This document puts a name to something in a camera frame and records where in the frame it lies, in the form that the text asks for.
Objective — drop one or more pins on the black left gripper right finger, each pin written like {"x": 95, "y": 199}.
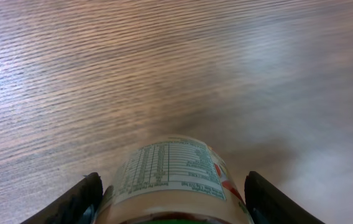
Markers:
{"x": 267, "y": 204}

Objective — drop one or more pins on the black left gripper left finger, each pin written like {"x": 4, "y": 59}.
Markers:
{"x": 77, "y": 205}

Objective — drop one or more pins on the green lid jar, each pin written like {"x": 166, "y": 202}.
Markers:
{"x": 173, "y": 179}

